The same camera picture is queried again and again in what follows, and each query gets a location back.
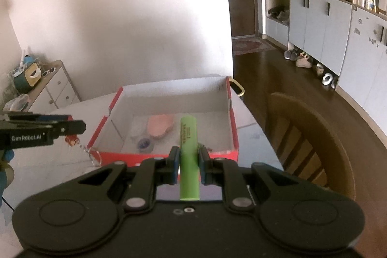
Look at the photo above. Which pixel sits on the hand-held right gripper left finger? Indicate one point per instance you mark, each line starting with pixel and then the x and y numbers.
pixel 176 165

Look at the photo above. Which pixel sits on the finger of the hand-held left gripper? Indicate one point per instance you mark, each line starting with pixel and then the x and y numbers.
pixel 56 118
pixel 72 127

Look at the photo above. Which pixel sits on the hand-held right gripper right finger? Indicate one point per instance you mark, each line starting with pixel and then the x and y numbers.
pixel 202 165

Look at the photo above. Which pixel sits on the green highlighter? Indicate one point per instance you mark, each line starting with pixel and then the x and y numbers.
pixel 189 155

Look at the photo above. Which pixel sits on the pink foot shaped dish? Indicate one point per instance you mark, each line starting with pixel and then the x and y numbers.
pixel 160 126

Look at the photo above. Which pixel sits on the red cardboard box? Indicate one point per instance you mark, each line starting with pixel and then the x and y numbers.
pixel 175 94

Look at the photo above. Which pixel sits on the person's left hand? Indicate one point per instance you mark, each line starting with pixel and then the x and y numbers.
pixel 6 155

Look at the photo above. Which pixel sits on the white drawer cabinet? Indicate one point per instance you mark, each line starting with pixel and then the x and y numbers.
pixel 57 85

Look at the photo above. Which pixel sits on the clear plastic bag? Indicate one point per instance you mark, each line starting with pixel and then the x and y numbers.
pixel 16 103

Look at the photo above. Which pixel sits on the white sunglasses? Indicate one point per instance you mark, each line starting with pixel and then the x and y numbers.
pixel 49 72

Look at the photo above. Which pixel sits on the teal tissue box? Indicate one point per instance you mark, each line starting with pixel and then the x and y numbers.
pixel 25 79

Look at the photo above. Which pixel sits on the brown wooden chair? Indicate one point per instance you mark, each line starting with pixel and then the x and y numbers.
pixel 320 137

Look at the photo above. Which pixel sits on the patterned door mat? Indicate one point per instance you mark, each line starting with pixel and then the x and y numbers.
pixel 251 45

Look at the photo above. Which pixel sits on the grey slippers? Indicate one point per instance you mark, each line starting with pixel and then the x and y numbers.
pixel 289 55

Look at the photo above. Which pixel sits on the white and black shoe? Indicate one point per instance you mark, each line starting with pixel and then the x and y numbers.
pixel 328 78

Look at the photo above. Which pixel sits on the white flat panel appliance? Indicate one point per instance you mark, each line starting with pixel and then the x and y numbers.
pixel 384 1

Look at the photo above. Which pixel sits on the white and wood wall cabinet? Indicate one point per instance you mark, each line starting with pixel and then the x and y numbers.
pixel 314 22

